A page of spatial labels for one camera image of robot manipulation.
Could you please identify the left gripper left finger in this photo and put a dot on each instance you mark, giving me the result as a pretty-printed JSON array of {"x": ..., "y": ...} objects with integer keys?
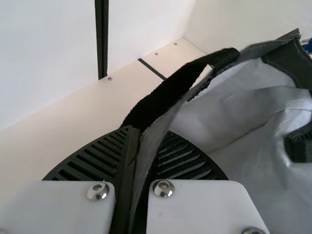
[{"x": 61, "y": 207}]

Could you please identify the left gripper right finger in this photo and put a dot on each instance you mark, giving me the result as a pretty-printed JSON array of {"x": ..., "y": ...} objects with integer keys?
[{"x": 195, "y": 207}]

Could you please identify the black post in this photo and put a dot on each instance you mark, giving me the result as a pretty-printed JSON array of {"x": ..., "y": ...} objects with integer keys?
[{"x": 102, "y": 36}]

